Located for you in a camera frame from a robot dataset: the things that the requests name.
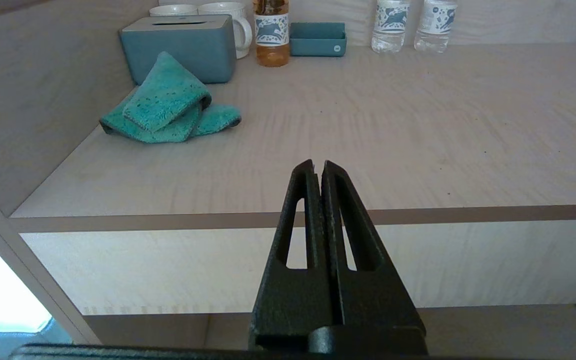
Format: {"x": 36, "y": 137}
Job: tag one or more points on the white ceramic cup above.
{"x": 235, "y": 20}

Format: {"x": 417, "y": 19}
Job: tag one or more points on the clear water bottle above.
{"x": 435, "y": 30}
{"x": 390, "y": 30}

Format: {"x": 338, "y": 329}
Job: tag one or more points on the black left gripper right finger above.
{"x": 378, "y": 305}

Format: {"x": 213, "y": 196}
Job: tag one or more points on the small blue tray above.
{"x": 318, "y": 46}

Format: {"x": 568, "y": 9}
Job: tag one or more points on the grey tissue box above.
{"x": 183, "y": 47}

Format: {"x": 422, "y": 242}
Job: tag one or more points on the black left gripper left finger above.
{"x": 293, "y": 305}

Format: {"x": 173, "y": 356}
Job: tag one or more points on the amber tea bottle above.
{"x": 271, "y": 45}

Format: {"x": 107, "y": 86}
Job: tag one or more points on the white saucer dish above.
{"x": 173, "y": 9}

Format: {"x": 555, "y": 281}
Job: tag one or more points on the green fluffy cloth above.
{"x": 163, "y": 105}

